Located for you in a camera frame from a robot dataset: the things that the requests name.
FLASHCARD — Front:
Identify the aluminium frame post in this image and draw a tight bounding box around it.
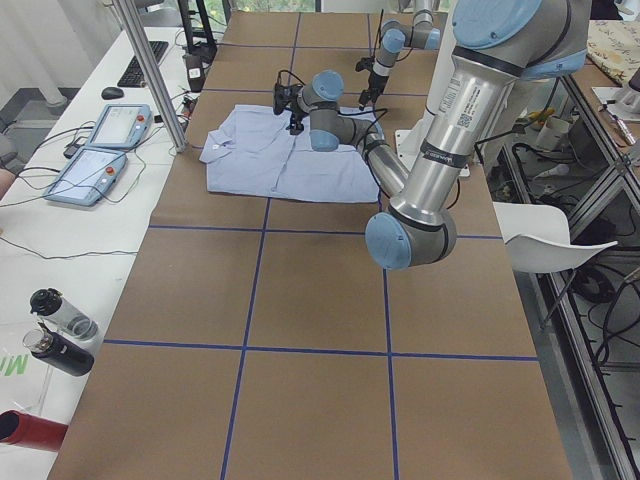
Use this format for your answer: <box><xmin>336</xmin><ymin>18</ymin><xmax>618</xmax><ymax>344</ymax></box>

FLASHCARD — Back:
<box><xmin>112</xmin><ymin>0</ymin><xmax>187</xmax><ymax>153</ymax></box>

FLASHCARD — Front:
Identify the black water bottle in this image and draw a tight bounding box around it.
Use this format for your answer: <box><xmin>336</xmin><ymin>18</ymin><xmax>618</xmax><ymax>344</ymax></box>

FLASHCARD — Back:
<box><xmin>22</xmin><ymin>324</ymin><xmax>94</xmax><ymax>377</ymax></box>

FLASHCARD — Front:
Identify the black computer mouse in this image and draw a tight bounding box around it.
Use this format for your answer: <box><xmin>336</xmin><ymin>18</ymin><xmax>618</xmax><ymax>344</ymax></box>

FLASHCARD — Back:
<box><xmin>101</xmin><ymin>86</ymin><xmax>124</xmax><ymax>100</ymax></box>

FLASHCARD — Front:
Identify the white chair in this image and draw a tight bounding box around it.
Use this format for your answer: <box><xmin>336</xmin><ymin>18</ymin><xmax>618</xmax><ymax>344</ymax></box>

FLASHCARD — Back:
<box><xmin>493</xmin><ymin>202</ymin><xmax>618</xmax><ymax>274</ymax></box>

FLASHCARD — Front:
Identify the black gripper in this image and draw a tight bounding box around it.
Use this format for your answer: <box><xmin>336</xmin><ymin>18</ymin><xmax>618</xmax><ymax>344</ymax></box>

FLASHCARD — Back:
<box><xmin>273</xmin><ymin>69</ymin><xmax>306</xmax><ymax>135</ymax></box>
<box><xmin>355</xmin><ymin>56</ymin><xmax>386</xmax><ymax>110</ymax></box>

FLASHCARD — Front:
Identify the clear water bottle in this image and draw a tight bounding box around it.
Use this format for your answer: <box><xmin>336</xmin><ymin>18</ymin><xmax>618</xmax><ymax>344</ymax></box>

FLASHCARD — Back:
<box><xmin>29</xmin><ymin>288</ymin><xmax>98</xmax><ymax>340</ymax></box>

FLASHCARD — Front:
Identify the light blue striped shirt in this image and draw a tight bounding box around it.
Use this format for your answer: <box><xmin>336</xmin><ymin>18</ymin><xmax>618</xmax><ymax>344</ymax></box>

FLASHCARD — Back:
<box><xmin>200</xmin><ymin>104</ymin><xmax>378</xmax><ymax>203</ymax></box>

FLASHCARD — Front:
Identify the black keyboard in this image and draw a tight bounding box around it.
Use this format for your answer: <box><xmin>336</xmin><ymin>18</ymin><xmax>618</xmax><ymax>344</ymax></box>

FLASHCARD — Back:
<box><xmin>116</xmin><ymin>40</ymin><xmax>171</xmax><ymax>89</ymax></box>

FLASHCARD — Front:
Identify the upper teach pendant tablet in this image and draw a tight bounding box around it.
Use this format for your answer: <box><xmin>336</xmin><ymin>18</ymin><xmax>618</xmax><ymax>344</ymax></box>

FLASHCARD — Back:
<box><xmin>86</xmin><ymin>104</ymin><xmax>153</xmax><ymax>150</ymax></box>

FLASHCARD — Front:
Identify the lower teach pendant tablet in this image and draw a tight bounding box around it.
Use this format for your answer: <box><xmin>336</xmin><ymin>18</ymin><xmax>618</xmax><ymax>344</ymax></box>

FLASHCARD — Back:
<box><xmin>43</xmin><ymin>147</ymin><xmax>127</xmax><ymax>207</ymax></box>

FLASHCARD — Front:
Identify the teach pendant tablet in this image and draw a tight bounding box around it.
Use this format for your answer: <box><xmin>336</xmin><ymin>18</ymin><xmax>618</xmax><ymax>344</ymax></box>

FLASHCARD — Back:
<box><xmin>86</xmin><ymin>104</ymin><xmax>153</xmax><ymax>150</ymax></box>
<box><xmin>43</xmin><ymin>147</ymin><xmax>127</xmax><ymax>207</ymax></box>

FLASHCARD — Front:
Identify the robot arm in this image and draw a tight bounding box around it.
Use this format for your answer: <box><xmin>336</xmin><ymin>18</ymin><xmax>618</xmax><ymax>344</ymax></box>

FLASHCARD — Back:
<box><xmin>355</xmin><ymin>1</ymin><xmax>441</xmax><ymax>110</ymax></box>
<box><xmin>273</xmin><ymin>1</ymin><xmax>591</xmax><ymax>270</ymax></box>

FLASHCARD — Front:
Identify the red cylinder bottle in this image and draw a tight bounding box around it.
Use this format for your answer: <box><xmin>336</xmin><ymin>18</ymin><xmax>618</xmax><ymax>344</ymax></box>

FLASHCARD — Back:
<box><xmin>1</xmin><ymin>410</ymin><xmax>68</xmax><ymax>452</ymax></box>

